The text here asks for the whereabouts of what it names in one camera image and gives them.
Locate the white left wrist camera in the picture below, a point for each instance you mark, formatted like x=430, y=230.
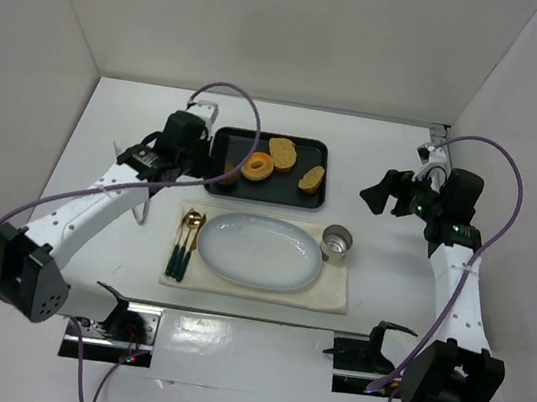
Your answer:
x=205, y=110

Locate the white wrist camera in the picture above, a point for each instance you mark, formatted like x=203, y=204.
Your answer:
x=205, y=110
x=432, y=159

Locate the brown chocolate croissant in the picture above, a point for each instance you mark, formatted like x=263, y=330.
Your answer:
x=232, y=175

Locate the metal tongs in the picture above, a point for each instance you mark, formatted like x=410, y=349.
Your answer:
x=140, y=212

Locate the large bread slice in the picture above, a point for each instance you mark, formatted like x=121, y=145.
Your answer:
x=283, y=152

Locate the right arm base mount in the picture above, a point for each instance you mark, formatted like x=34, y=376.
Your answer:
x=359, y=360

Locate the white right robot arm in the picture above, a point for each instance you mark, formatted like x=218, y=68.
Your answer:
x=453, y=362

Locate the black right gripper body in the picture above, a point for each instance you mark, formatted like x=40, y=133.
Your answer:
x=402, y=193

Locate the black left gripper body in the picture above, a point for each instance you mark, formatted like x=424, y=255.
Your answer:
x=201, y=162

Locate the steel cup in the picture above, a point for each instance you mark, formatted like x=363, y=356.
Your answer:
x=335, y=244

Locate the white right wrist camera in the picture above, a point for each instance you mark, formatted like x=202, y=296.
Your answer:
x=432, y=159

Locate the oval light blue plate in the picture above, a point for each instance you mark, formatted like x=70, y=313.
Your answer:
x=259, y=252

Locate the small bread slice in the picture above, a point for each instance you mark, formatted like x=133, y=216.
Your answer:
x=312, y=179

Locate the orange bagel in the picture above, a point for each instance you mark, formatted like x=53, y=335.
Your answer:
x=258, y=167

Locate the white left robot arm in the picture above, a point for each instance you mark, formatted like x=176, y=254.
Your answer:
x=32, y=257

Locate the gold spoon green handle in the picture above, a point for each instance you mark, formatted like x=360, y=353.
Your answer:
x=178, y=245

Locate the gold knife green handle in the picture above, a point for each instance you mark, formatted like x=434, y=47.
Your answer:
x=192, y=250

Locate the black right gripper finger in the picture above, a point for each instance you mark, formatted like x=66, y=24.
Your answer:
x=377, y=196
x=391, y=182

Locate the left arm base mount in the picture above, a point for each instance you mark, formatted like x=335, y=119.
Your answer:
x=111, y=325

